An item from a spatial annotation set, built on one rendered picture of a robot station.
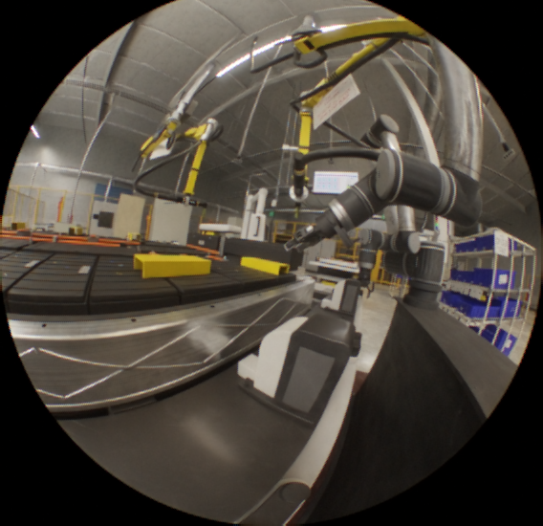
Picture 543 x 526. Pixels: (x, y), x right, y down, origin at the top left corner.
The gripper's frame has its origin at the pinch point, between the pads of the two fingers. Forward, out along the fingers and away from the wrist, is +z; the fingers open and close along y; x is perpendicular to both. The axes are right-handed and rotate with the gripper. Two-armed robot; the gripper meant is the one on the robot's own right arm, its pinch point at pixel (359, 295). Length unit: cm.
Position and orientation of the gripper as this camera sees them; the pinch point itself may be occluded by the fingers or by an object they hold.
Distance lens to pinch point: 98.3
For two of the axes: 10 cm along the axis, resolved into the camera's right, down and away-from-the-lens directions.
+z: -1.5, 9.9, 0.4
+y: 8.6, 1.5, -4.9
